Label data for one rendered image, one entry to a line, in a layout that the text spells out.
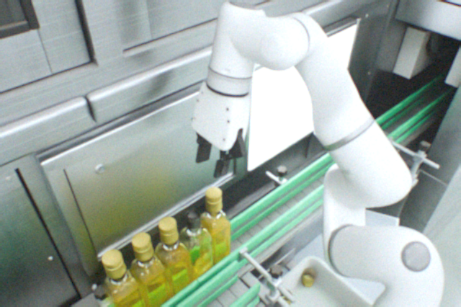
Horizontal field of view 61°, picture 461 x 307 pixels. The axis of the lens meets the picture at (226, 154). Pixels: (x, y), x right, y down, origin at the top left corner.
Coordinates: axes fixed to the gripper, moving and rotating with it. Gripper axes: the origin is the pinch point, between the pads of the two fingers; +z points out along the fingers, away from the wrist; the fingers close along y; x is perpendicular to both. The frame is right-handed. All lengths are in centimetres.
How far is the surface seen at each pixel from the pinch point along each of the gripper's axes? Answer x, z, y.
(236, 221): 16.7, 25.8, -3.1
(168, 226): -9.4, 11.7, 1.1
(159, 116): -4.7, -4.5, -11.8
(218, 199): 2.3, 9.2, 1.7
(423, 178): 99, 28, 14
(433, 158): 97, 19, 14
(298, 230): 33.9, 29.9, 5.6
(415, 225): 105, 51, 19
